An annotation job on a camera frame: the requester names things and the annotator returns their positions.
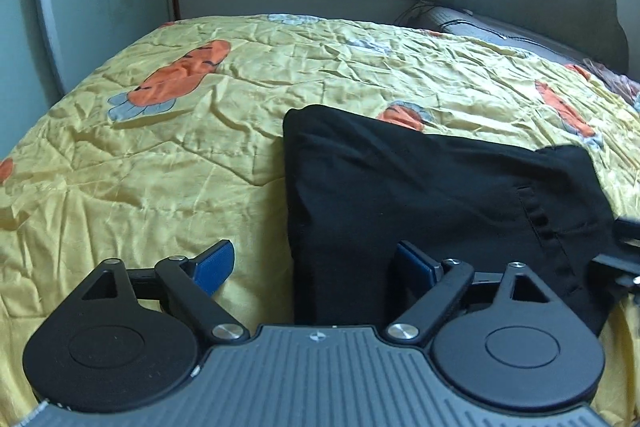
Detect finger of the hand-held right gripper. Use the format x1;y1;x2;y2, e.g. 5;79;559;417
590;253;640;292
613;217;640;249

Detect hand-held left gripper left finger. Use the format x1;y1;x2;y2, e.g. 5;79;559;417
66;239;252;348

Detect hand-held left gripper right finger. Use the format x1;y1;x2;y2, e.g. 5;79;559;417
385;241;554;348

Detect black pants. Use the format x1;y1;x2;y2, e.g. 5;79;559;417
282;105;632;338

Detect yellow carrot-print blanket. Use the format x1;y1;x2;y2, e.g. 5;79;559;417
0;13;640;427

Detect grey patterned pillow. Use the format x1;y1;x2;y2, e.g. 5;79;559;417
394;0;603;72

